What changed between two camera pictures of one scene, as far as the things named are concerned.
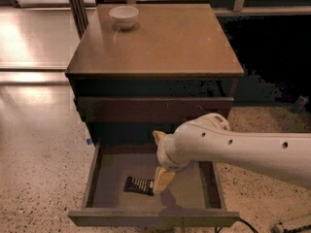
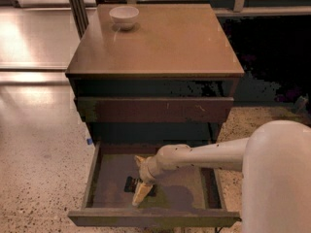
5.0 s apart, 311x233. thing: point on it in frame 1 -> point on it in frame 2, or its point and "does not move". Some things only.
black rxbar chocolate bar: x=139 y=185 does not move
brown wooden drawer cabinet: x=175 y=65 does not move
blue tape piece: x=89 y=141 does not move
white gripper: x=164 y=152 -> x=148 y=172
